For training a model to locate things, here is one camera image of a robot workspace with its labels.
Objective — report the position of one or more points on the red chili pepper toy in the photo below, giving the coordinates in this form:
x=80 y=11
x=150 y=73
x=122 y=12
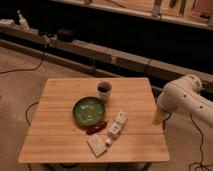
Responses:
x=96 y=128

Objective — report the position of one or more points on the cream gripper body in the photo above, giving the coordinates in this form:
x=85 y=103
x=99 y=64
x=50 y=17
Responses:
x=159 y=117

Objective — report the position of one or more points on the wooden table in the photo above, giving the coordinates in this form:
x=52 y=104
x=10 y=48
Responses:
x=53 y=137

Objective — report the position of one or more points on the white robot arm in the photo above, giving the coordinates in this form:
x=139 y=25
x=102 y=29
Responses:
x=184 y=92

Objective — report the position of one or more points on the white power strip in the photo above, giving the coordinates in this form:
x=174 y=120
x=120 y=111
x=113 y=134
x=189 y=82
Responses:
x=116 y=127

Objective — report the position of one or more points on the green ceramic bowl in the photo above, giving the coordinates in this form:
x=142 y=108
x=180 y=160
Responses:
x=88 y=111

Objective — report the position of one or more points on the white cup with dark liquid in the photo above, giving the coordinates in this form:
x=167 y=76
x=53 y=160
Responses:
x=104 y=90

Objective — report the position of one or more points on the white spray bottle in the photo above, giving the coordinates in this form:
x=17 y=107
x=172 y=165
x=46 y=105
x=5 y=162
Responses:
x=23 y=22

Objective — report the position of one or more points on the black box on ledge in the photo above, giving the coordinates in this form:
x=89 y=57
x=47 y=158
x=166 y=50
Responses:
x=66 y=35

